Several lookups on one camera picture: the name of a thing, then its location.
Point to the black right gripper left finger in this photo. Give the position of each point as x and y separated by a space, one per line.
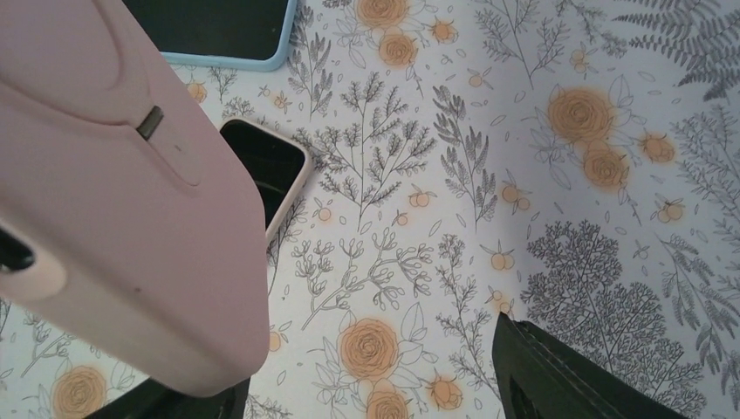
151 400

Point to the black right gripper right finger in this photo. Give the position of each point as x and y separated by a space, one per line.
538 376

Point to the pink silicone phone case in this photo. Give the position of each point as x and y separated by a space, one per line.
139 229

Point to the phone in cream case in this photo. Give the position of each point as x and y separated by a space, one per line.
278 165

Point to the phone in blue case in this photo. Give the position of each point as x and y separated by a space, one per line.
249 35

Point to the floral patterned table mat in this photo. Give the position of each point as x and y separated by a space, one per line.
574 164

